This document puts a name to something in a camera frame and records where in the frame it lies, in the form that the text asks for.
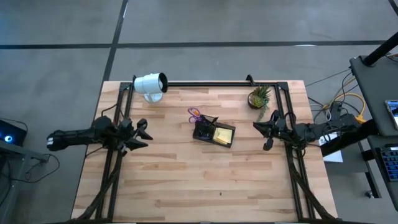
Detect yellow cable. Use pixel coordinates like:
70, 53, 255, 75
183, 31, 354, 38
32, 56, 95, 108
323, 92, 367, 124

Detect black desk leg bar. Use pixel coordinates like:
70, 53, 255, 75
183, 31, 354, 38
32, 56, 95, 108
320, 119, 382, 158

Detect black side desk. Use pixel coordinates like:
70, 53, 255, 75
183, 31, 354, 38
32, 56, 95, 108
349, 54, 398, 138

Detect white paper sheet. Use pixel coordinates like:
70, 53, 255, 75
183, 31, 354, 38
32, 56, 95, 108
318, 132, 345, 163

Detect yellow sticky note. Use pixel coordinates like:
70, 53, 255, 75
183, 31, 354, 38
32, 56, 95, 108
213, 126, 233, 146

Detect smartphone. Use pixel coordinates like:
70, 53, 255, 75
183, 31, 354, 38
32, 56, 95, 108
384, 99, 398, 131

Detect potted succulent plant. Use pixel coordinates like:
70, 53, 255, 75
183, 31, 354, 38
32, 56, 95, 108
247, 85, 272, 123

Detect purple scissors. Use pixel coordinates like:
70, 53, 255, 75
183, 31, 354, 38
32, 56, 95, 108
187, 107, 208, 125

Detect black mesh desk organizer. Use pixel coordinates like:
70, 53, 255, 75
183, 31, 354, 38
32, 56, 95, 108
192, 114, 236, 149

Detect black box with blue light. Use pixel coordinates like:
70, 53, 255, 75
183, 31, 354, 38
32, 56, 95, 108
0, 119, 28, 147

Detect black keyboard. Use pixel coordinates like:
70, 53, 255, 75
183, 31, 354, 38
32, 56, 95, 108
379, 146, 398, 183

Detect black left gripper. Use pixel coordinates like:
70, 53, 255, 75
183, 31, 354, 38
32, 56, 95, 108
116, 117, 154, 156

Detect black pole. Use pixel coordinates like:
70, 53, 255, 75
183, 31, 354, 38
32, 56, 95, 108
362, 30, 398, 67

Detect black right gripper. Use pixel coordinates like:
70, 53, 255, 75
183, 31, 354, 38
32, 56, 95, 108
252, 109, 296, 152

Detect white spotlight lamp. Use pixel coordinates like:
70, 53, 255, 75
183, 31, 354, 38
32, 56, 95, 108
133, 72, 169, 103

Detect black power adapter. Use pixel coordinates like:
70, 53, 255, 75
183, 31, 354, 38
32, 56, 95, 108
328, 101, 343, 116

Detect grey metal stand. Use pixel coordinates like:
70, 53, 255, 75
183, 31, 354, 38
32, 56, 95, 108
0, 139, 50, 224

